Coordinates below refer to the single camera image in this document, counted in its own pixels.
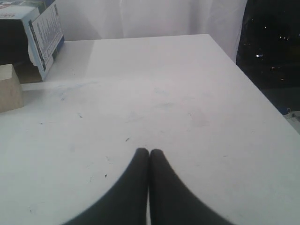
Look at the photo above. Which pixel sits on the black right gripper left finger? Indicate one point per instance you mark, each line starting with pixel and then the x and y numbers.
pixel 125 203

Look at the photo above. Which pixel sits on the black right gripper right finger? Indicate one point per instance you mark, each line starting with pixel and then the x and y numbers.
pixel 171 202

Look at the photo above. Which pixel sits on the light wooden cube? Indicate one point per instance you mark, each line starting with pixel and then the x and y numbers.
pixel 11 93

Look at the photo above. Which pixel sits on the printed cardboard milk box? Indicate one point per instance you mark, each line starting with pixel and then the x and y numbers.
pixel 31 36

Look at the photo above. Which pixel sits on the white backdrop curtain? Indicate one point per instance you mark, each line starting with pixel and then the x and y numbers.
pixel 111 19

